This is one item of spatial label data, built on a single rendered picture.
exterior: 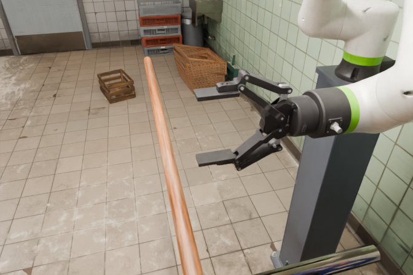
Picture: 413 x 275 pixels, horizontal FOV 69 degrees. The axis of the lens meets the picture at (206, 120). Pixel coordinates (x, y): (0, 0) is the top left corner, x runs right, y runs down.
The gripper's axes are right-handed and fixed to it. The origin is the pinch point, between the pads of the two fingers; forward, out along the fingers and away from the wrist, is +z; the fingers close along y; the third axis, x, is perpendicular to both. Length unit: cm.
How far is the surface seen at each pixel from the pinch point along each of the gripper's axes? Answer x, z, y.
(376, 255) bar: -19.6, -25.2, 16.7
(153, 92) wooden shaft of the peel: 42.8, 5.7, 13.4
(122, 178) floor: 142, 31, 134
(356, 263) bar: -19.9, -21.1, 17.1
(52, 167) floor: 168, 86, 134
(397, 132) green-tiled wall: 55, -113, 56
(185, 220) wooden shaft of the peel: -7.6, 5.0, 13.2
